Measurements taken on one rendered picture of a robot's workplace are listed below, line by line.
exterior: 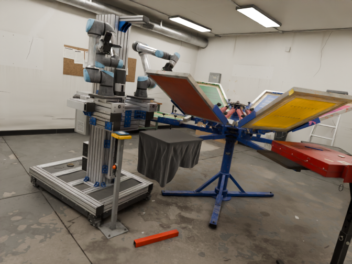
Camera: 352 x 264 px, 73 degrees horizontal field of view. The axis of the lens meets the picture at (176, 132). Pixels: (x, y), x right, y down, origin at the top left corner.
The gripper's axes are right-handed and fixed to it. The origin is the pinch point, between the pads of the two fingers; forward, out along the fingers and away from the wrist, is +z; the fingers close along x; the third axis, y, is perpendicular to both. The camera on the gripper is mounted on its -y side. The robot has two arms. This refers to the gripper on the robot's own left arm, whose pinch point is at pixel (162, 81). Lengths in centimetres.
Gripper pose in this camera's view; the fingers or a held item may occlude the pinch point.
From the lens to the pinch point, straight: 254.3
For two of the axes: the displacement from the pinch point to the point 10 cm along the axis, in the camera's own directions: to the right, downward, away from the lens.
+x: 6.9, 2.4, -6.9
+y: -5.3, -4.7, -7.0
